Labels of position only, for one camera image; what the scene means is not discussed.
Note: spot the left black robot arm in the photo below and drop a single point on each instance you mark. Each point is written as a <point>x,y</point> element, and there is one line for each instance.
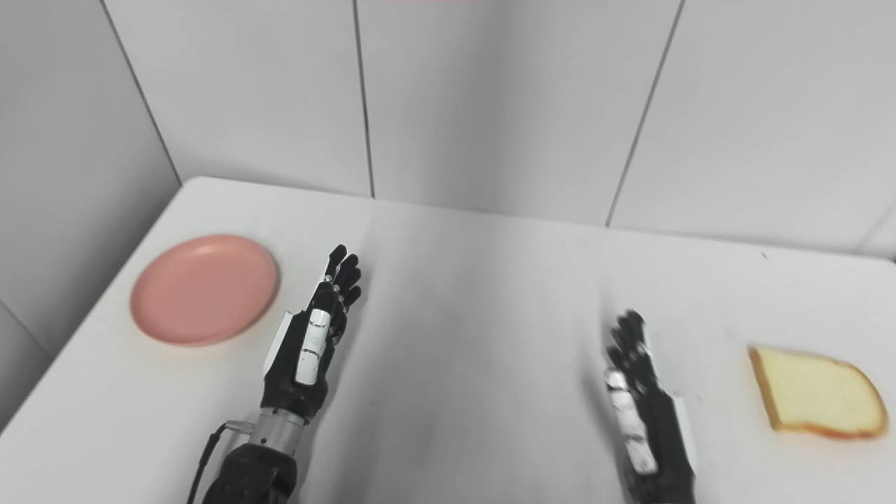
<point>259,462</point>

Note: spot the slice of bread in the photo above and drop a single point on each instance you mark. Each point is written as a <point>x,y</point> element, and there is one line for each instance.
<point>815,393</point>

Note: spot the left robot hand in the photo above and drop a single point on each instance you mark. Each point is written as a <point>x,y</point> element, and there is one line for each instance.
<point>301,350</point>

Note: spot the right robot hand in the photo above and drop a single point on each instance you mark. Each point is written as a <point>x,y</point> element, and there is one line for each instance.
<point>647,420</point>

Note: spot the pink plate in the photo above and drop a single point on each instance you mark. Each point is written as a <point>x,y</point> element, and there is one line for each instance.
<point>204,290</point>

